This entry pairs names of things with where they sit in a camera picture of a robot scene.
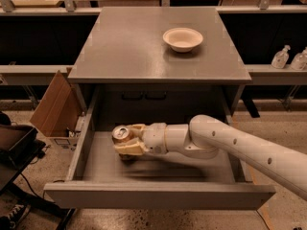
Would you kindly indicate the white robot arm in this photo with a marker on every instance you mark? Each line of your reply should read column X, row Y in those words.
column 204, row 136

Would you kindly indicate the clear sanitizer bottle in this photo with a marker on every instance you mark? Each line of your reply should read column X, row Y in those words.
column 280, row 58
column 299, row 62

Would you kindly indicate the grey metal cabinet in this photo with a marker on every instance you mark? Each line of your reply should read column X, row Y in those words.
column 126, row 49

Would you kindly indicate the white paper bowl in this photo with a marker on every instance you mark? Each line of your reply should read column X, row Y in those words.
column 182, row 40

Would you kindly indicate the brown cardboard box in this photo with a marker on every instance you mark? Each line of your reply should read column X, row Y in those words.
column 58, row 112

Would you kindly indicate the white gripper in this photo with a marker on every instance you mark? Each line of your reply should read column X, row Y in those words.
column 154, row 137

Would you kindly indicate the orange soda can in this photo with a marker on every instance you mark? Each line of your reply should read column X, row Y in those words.
column 122, row 136

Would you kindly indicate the open grey top drawer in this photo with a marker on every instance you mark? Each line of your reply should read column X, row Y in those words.
column 99, row 178

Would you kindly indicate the black cart with tray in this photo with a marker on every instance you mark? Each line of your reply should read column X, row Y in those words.
column 18, row 147

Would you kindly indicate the black sneaker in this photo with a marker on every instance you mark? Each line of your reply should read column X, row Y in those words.
column 18, row 212

